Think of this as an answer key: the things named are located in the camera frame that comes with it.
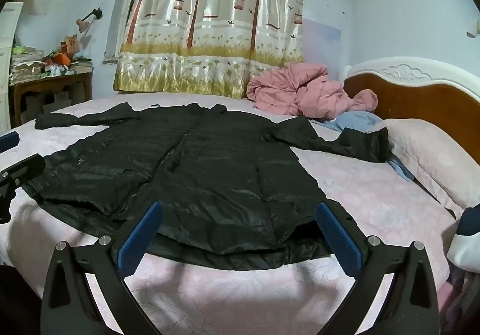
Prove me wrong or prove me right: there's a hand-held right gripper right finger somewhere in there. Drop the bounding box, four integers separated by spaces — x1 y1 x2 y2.
316 199 440 335

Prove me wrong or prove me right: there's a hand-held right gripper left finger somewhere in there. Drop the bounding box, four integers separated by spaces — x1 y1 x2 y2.
40 201 164 335

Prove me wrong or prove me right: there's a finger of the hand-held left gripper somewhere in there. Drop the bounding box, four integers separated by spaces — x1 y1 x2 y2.
0 153 46 225
0 132 20 153

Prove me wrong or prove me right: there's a black puffer jacket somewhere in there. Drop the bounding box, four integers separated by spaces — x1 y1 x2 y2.
20 102 392 270

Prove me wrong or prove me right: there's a cardboard box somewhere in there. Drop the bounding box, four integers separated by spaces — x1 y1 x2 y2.
41 91 76 114

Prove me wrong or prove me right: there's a wooden desk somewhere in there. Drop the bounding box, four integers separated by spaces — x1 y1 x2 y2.
9 70 94 126

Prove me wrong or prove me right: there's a stack of papers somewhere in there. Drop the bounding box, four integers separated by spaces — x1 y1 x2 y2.
9 44 47 84

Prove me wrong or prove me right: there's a white wardrobe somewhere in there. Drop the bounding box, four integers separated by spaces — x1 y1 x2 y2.
0 1 23 133

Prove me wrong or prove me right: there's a light blue cloth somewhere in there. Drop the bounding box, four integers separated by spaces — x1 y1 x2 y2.
311 110 415 182

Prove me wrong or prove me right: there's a pink floral pillow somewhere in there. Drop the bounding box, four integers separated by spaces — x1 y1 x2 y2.
369 118 480 219

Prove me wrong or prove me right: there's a person's dark striped clothing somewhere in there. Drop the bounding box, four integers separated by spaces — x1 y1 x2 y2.
448 205 480 276

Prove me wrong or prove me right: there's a pink checked quilt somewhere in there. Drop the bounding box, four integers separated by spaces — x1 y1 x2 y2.
246 62 379 120

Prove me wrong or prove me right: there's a white and wooden headboard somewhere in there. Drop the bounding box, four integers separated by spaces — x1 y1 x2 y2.
339 57 480 167

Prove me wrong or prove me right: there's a tree print curtain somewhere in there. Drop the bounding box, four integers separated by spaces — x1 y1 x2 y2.
112 0 305 99

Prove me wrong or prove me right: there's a wall lamp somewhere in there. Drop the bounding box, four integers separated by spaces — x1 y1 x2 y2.
76 7 104 34

